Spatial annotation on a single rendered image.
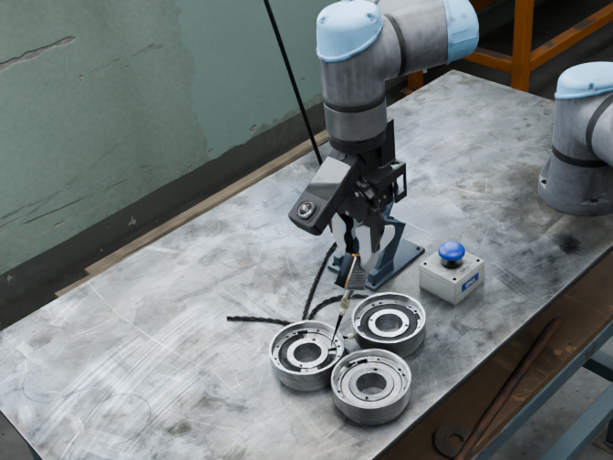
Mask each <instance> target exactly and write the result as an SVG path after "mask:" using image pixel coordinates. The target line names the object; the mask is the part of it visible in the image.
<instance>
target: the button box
mask: <svg viewBox="0 0 613 460"><path fill-rule="evenodd" d="M419 276H420V288H423V289H425V290H427V291H428V292H430V293H432V294H433V295H435V296H437V297H438V298H441V299H443V300H445V301H447V302H448V303H450V304H452V305H454V306H456V305H458V304H459V303H460V302H461V301H463V300H464V299H465V298H467V297H468V296H469V295H470V294H471V293H473V292H474V291H475V289H477V288H478V287H479V286H481V285H482V284H483V281H484V260H482V259H481V258H479V257H477V256H474V255H472V254H470V253H468V252H466V251H465V255H464V257H463V258H461V259H459V260H456V261H455V262H454V263H450V262H448V260H444V259H442V258H441V257H440V256H439V254H438V251H436V252H435V253H434V254H432V255H431V256H429V257H428V258H427V259H425V260H424V261H423V262H421V263H420V264H419Z"/></svg>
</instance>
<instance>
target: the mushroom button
mask: <svg viewBox="0 0 613 460"><path fill-rule="evenodd" d="M438 254H439V256H440V257H441V258H442V259H444V260H448V262H450V263H454V262H455V261H456V260H459V259H461V258H463V257H464V255H465V248H464V246H463V245H462V244H461V243H459V242H456V241H447V242H444V243H442V244H441V245H440V246H439V248H438Z"/></svg>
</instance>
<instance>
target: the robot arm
mask: <svg viewBox="0 0 613 460"><path fill-rule="evenodd" d="M478 40H479V24H478V19H477V16H476V14H475V11H474V9H473V6H472V5H471V4H470V2H469V1H468V0H342V2H338V3H335V4H333V5H329V6H328V7H326V8H325V9H324V10H322V12H321V13H320V14H319V16H318V18H317V56H318V57H319V66H320V75H321V84H322V92H323V100H324V110H325V119H326V128H327V132H328V141H329V144H330V145H331V147H332V150H331V151H330V153H329V154H328V156H327V158H326V159H325V160H324V161H323V162H322V164H321V165H320V167H319V168H318V170H317V172H316V173H315V175H314V176H313V178H312V179H311V181H310V182H309V184H308V185H307V187H306V189H305V190H304V192H302V194H301V195H300V197H299V198H298V200H297V201H296V203H295V204H294V206H293V207H292V209H291V210H290V212H289V213H288V217H289V219H290V221H291V222H292V223H293V224H295V225H296V226H297V227H298V228H300V229H302V230H304V231H306V232H308V233H310V234H311V235H316V236H318V235H322V233H323V232H324V230H325V229H326V227H327V225H328V226H329V229H330V232H331V233H332V234H333V236H334V238H335V240H336V243H337V245H338V247H339V249H340V251H341V253H342V254H343V256H344V255H345V253H346V252H347V253H355V251H354V248H353V242H354V238H355V237H357V239H358V241H359V246H360V248H359V251H358V252H359V255H360V264H359V265H360V266H361V267H362V268H363V269H364V271H365V272H366V273H367V274H368V273H369V272H370V271H371V270H372V269H373V268H374V267H375V265H376V264H377V262H378V259H379V254H380V253H381V251H382V250H383V249H384V248H385V247H386V246H387V244H388V243H389V242H390V241H391V240H392V238H393V237H394V235H395V228H394V226H393V225H385V220H384V217H383V215H382V213H381V212H380V210H379V209H381V208H382V209H383V208H384V207H386V206H387V205H388V204H390V203H391V202H392V201H393V193H394V200H395V204H396V203H398V202H399V201H400V200H402V199H403V198H404V197H406V196H407V174H406V162H403V161H400V160H397V159H396V154H395V134H394V119H393V118H390V117H387V107H386V95H385V80H387V79H391V78H396V77H400V76H404V75H407V74H410V73H413V72H417V71H421V70H424V69H427V68H433V67H436V66H439V65H442V64H445V65H448V64H450V62H452V61H454V60H457V59H460V58H465V57H468V56H470V55H471V54H472V52H473V51H474V50H475V49H476V47H477V44H478ZM555 98H556V107H555V118H554V129H553V140H552V151H551V152H550V154H549V156H548V158H547V160H546V162H545V165H544V167H543V169H542V171H541V173H540V175H539V179H538V194H539V196H540V198H541V199H542V200H543V201H544V202H545V203H546V204H547V205H549V206H550V207H552V208H554V209H556V210H557V211H560V212H562V213H566V214H572V215H579V216H598V215H603V214H610V213H613V62H592V63H586V64H581V65H577V66H574V67H572V68H569V69H567V70H566V71H565V72H563V73H562V74H561V76H560V78H559V79H558V82H557V90H556V94H555ZM395 164H398V166H397V167H395V168H394V169H393V168H392V166H391V165H395ZM402 175H403V190H402V191H400V192H399V193H398V190H399V184H398V183H397V178H399V177H400V176H402Z"/></svg>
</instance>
